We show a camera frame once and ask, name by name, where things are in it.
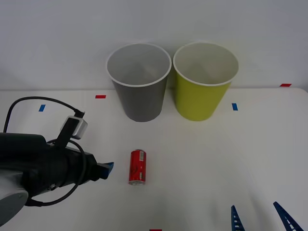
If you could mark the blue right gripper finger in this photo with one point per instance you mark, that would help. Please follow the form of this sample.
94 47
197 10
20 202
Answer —
236 220
287 220

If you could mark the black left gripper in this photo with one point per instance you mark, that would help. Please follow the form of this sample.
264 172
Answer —
72 166

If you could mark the red drink can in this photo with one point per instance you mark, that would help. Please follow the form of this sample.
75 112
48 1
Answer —
137 168

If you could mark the silver and black left arm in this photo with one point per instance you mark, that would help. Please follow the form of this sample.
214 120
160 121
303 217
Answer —
21 154

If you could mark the grey plastic bin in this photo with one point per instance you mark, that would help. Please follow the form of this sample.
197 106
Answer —
142 101

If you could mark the yellow-green plastic bin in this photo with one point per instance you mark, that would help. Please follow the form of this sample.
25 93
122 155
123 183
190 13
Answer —
199 98

